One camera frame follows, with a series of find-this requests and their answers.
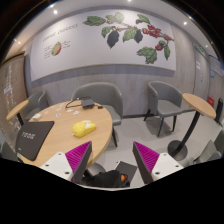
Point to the black bag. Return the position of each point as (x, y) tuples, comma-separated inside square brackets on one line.
[(103, 179)]

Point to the small black device box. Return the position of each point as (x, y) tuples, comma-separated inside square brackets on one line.
[(87, 102)]

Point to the round ceiling lights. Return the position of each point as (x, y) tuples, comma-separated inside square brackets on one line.
[(55, 11)]

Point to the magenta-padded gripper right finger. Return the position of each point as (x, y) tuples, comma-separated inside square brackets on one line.
[(163, 165)]

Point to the grey armchair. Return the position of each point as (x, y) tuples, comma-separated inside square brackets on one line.
[(36, 104), (213, 150), (101, 96), (6, 151), (165, 101)]

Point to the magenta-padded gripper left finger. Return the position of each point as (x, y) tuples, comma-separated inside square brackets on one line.
[(58, 163)]

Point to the coffee plant wall mural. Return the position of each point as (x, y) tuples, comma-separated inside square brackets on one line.
[(100, 40)]

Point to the grey door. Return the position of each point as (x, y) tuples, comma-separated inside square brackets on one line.
[(201, 73)]

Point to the brown wall panel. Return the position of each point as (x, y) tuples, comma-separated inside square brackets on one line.
[(11, 96)]

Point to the small white box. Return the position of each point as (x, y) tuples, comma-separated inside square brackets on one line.
[(36, 116)]

